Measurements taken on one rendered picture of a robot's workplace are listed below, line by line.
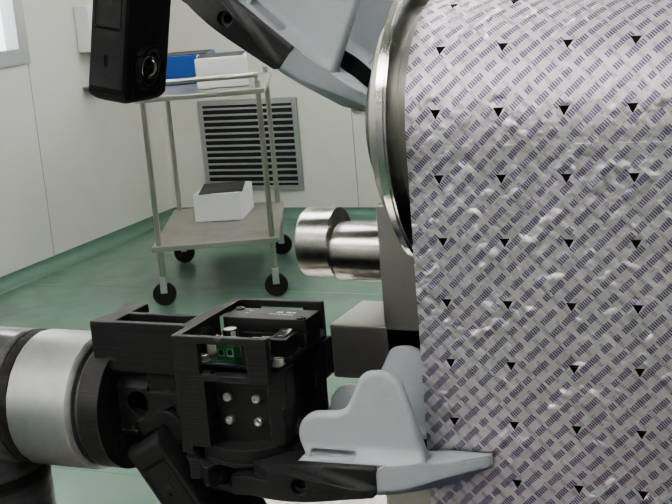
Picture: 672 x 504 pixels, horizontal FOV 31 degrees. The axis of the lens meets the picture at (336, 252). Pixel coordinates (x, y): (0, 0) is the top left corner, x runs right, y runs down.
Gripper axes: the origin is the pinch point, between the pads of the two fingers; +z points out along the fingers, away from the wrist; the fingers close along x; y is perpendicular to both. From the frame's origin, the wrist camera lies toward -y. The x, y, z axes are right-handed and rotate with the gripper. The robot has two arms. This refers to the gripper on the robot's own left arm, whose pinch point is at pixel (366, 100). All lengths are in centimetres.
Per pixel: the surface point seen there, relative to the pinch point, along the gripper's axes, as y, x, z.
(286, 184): -258, 547, -142
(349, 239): -7.0, 0.3, 3.6
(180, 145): -283, 548, -208
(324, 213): -7.1, 0.9, 1.5
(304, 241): -8.6, -0.3, 1.7
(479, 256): 0.4, -8.1, 10.5
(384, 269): -6.6, -0.8, 6.3
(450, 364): -4.8, -8.1, 12.6
